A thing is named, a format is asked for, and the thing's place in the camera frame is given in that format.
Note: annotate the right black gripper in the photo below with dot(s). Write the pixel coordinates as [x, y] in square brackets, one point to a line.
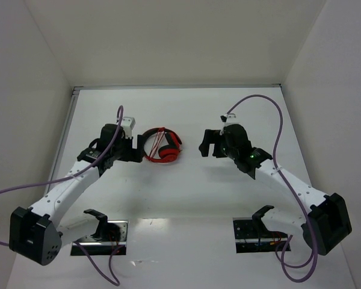
[213, 136]

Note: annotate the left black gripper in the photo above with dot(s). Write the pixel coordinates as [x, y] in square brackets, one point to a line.
[132, 149]

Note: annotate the red black headphones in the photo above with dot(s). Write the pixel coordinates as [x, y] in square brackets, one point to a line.
[166, 145]

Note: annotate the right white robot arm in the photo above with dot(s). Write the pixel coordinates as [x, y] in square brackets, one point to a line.
[323, 221]

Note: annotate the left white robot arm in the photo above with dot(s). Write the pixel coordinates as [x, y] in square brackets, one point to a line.
[37, 232]

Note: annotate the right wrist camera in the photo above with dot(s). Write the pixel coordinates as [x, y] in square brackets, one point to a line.
[229, 119]

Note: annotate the aluminium table edge rail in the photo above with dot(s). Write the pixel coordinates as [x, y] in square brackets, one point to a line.
[274, 91]

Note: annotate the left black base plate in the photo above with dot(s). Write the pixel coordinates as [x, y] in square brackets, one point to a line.
[115, 238]

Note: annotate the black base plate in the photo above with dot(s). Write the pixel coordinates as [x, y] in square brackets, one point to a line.
[115, 238]
[247, 239]

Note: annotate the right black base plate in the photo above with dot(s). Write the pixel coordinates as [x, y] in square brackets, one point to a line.
[247, 239]

